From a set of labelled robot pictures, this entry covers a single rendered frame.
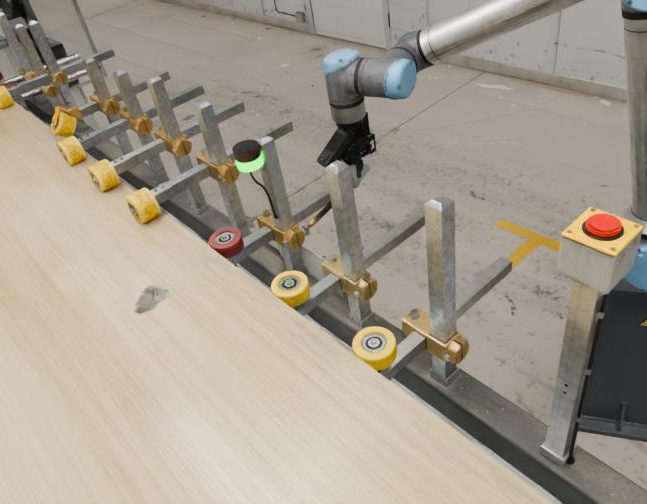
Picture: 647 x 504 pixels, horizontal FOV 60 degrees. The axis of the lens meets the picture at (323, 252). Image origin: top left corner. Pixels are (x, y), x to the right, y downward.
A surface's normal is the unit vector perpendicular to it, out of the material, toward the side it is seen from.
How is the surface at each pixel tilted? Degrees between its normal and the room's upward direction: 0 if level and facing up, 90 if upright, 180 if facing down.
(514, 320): 0
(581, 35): 90
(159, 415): 0
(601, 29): 90
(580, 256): 90
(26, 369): 0
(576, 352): 90
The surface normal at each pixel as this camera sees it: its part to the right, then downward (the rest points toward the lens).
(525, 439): -0.15, -0.76
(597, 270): -0.74, 0.51
